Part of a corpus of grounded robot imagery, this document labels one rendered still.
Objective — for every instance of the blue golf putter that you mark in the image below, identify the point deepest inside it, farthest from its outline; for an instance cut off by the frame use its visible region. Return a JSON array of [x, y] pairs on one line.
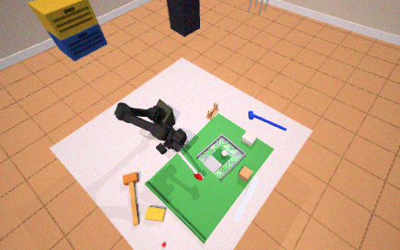
[[251, 117]]

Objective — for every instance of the green flat mat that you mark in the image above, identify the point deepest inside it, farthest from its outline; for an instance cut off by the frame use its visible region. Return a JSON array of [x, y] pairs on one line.
[[204, 203]]

